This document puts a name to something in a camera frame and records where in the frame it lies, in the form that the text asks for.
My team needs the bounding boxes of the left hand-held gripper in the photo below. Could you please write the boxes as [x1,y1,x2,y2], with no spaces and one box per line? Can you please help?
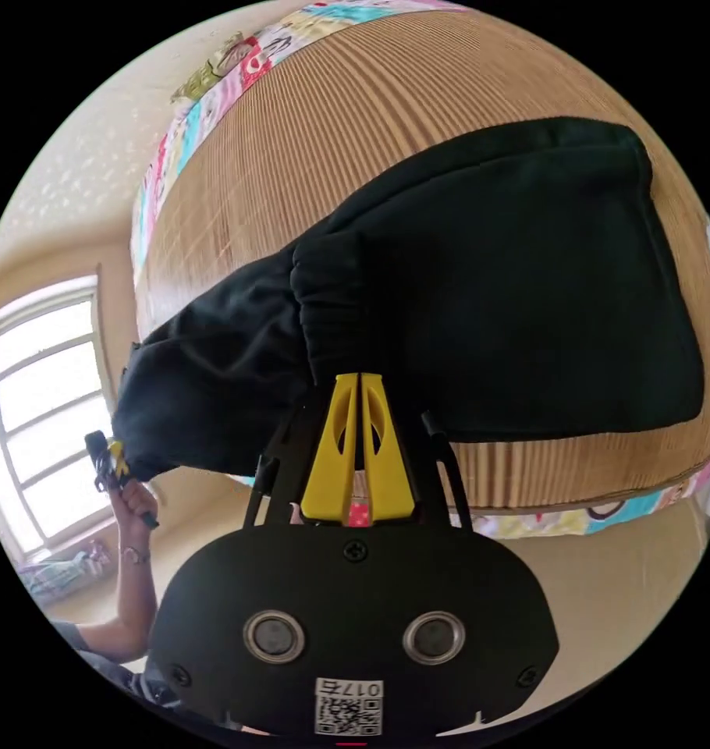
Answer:
[84,430,161,531]

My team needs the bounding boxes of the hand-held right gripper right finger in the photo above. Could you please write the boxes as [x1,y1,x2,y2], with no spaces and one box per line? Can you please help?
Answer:
[360,371,417,525]

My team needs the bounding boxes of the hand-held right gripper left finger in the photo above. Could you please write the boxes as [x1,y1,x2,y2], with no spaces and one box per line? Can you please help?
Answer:
[300,373,362,522]

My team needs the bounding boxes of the black pants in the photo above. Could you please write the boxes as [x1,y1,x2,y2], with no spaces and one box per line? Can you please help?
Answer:
[112,115,706,483]

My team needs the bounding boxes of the person's left forearm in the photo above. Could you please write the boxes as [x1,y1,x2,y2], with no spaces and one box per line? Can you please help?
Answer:
[73,545,159,665]

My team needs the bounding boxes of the person's left hand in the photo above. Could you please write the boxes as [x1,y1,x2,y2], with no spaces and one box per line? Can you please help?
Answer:
[111,477,159,548]

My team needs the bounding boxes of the window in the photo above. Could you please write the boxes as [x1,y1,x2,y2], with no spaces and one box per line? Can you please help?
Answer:
[0,275,122,566]

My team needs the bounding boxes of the pile of clothes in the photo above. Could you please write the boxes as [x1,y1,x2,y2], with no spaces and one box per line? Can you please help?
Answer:
[16,538,114,602]

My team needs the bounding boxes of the person's body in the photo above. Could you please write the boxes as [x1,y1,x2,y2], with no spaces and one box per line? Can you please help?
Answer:
[50,621,245,733]

